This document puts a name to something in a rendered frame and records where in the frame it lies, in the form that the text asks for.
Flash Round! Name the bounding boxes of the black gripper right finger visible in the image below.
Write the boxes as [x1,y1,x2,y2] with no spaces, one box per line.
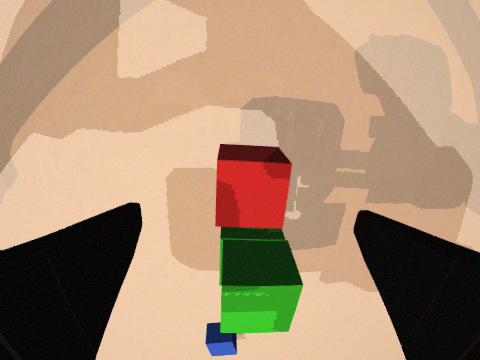
[353,211,480,360]

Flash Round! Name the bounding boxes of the green block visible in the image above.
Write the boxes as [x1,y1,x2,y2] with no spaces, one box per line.
[219,227,285,285]
[220,239,304,333]

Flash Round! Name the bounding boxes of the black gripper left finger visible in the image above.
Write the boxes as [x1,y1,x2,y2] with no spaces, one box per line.
[0,203,143,360]

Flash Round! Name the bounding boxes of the red block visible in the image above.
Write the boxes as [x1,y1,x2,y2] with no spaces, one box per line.
[216,143,292,228]

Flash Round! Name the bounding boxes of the small blue block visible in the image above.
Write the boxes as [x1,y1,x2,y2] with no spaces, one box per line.
[205,323,236,356]

